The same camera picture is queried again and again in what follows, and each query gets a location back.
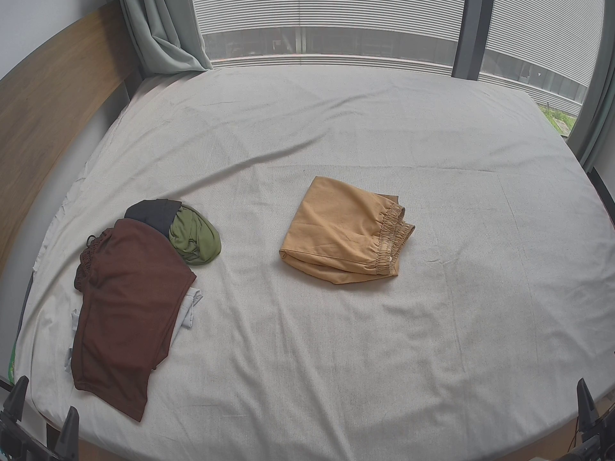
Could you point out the blue-green curtain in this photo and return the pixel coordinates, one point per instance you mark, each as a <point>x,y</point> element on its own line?
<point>158,27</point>
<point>600,127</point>

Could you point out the green garment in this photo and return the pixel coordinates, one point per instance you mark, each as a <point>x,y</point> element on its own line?
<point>197,238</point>

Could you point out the brown shorts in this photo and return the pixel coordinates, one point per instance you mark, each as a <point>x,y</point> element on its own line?
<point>125,305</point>

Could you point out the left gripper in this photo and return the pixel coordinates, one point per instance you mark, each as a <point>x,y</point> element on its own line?
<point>24,447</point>

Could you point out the black garment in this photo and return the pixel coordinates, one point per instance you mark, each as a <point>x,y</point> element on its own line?
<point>149,214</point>

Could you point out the bed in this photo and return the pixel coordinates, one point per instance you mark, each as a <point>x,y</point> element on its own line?
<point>336,127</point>

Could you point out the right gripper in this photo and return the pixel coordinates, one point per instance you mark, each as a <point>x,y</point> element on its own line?
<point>596,449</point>

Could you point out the window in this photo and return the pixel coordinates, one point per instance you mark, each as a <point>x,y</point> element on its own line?
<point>336,7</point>

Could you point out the pale blue garment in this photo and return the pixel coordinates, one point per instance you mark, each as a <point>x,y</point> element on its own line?
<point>190,305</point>

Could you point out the tan shorts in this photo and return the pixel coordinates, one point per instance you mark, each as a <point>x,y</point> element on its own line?
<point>336,228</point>

